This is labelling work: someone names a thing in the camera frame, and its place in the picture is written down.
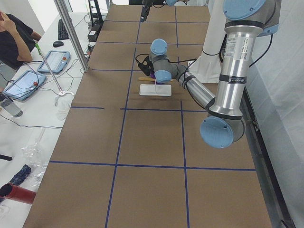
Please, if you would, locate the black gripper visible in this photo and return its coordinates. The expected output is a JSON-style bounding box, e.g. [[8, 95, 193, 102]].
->
[[140, 0, 153, 22]]

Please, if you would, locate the purple towel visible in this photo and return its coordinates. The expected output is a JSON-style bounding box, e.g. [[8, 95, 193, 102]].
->
[[150, 71, 162, 85]]

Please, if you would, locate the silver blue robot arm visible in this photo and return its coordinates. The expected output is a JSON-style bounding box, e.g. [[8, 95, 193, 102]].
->
[[140, 0, 188, 22], [149, 0, 281, 148]]

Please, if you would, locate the white wooden towel rack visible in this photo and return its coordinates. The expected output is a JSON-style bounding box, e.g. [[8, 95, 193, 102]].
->
[[138, 77, 172, 96]]

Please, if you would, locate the black power box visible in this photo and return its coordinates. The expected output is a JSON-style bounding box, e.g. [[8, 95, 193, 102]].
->
[[87, 24, 102, 42]]

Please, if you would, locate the black keyboard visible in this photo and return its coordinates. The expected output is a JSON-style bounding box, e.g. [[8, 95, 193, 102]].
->
[[57, 19, 69, 40]]

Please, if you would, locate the black computer mouse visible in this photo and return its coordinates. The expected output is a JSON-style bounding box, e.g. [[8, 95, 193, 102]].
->
[[53, 41, 64, 48]]

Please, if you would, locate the far blue teach pendant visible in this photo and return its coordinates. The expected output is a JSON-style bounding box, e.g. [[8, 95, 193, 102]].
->
[[42, 50, 71, 74]]

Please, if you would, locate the blue teach pendant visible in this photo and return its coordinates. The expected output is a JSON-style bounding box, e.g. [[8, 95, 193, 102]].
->
[[3, 70, 47, 100], [42, 50, 71, 74]]

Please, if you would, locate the reacher grabber stick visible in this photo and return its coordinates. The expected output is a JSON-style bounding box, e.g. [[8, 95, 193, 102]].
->
[[35, 43, 74, 96]]

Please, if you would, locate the person in black shirt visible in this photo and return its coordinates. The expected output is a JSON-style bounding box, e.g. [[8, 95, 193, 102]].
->
[[0, 11, 42, 70]]

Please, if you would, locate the near blue teach pendant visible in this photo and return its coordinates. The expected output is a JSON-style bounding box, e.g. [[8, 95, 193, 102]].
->
[[3, 70, 47, 100]]

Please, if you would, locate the clear water bottle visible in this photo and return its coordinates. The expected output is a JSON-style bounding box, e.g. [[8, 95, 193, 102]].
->
[[0, 92, 23, 117]]

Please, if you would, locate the crumpled clear plastic wrap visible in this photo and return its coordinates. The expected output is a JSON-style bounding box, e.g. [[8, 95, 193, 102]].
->
[[21, 128, 48, 191]]

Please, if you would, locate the red cylinder tube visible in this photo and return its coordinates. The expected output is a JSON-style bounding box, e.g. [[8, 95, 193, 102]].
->
[[0, 183, 36, 204]]

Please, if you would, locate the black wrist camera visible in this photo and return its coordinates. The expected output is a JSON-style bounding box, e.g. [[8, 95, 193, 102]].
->
[[135, 53, 153, 76]]

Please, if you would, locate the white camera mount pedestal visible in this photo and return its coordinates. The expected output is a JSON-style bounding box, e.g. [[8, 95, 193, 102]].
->
[[190, 0, 226, 83]]

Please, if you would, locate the aluminium frame post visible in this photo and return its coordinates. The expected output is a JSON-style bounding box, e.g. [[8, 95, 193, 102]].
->
[[54, 0, 89, 72]]

